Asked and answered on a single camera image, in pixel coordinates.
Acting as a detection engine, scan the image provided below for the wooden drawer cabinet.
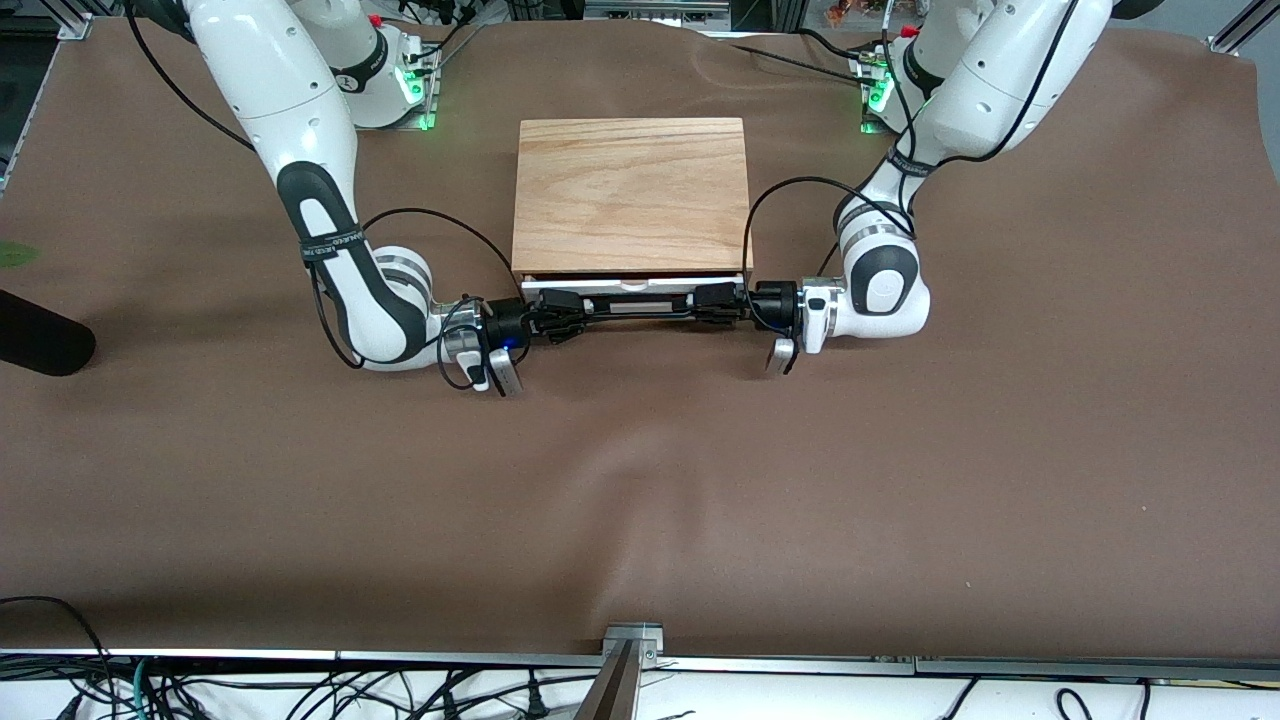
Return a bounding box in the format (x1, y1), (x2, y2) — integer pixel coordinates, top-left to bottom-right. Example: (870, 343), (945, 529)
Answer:
(510, 118), (754, 281)

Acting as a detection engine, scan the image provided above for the brown table cover sheet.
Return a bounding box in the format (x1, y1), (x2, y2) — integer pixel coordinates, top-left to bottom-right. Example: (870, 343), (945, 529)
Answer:
(0, 15), (1280, 663)

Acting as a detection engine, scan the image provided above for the grey metal box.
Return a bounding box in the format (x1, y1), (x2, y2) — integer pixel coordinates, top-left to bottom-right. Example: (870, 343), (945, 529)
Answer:
(585, 0), (731, 26)

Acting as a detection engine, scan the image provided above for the orange patterned object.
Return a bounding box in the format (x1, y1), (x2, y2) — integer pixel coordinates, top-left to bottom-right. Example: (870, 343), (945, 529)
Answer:
(825, 0), (901, 26)

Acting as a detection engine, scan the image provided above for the black rounded bar object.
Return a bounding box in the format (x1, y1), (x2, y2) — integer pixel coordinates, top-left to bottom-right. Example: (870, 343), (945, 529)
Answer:
(0, 290), (98, 377)

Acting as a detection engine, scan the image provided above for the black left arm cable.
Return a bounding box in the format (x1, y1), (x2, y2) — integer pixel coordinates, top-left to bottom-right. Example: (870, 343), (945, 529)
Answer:
(742, 0), (1081, 336)

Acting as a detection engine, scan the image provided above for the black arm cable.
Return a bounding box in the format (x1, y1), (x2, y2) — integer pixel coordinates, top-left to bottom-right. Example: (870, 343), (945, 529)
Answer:
(122, 0), (526, 393)
(742, 0), (1081, 336)

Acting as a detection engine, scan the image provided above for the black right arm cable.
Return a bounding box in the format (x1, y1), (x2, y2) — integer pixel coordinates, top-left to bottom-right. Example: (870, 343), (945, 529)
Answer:
(122, 0), (526, 393)

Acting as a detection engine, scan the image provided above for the black cable on table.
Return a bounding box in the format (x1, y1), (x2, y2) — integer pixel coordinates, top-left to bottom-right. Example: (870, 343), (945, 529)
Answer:
(730, 28), (871, 79)

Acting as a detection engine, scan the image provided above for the aluminium camera mount post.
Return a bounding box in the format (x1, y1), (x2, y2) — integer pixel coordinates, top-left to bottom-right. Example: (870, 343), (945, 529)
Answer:
(575, 625), (663, 720)

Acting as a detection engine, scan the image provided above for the teal cable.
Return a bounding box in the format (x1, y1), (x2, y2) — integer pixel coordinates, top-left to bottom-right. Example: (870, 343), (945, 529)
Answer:
(128, 655), (161, 720)

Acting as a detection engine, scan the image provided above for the aluminium frame profile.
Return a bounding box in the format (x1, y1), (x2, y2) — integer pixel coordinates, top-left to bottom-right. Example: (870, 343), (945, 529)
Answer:
(0, 0), (93, 191)
(1208, 0), (1280, 56)

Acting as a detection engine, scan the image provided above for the black cable loop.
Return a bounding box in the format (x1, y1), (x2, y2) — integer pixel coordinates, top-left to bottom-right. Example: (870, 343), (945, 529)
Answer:
(0, 596), (111, 701)

